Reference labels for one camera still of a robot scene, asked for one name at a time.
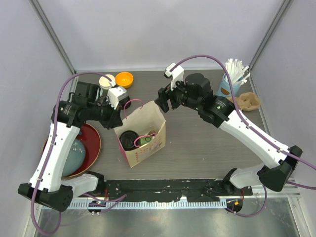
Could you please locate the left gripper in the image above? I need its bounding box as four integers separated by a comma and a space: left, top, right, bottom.
87, 96, 124, 130

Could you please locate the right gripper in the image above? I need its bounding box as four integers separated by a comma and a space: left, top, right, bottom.
155, 75, 201, 113

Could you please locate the kraft pink paper bag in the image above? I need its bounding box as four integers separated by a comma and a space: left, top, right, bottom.
114, 101, 166, 167

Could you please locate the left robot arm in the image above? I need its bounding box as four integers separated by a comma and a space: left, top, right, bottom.
18, 82, 128, 212

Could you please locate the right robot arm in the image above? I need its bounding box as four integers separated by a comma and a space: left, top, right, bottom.
155, 73, 302, 195

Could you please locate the red round tray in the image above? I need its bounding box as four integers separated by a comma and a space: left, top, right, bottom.
43, 122, 101, 178

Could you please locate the orange bowl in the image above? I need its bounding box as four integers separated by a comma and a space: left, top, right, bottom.
115, 72, 134, 89

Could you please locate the blue-grey ceramic plate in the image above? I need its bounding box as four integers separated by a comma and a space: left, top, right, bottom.
62, 139, 86, 176

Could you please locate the blue straw holder can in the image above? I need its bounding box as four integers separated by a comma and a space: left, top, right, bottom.
216, 74, 242, 97

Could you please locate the bundle of white straws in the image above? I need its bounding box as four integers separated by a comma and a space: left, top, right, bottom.
225, 58, 250, 86

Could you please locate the brown cardboard cup carrier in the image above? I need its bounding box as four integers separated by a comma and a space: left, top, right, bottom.
235, 92, 261, 111

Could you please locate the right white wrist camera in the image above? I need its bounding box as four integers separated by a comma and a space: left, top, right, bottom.
164, 63, 184, 91

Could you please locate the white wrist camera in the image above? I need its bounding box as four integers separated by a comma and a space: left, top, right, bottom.
107, 86, 130, 109
164, 63, 184, 91

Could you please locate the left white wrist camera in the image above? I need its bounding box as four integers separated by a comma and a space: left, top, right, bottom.
107, 86, 130, 109

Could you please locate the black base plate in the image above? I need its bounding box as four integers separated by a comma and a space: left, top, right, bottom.
90, 179, 253, 202

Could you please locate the aluminium frame rail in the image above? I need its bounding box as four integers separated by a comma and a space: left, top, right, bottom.
31, 178, 302, 210

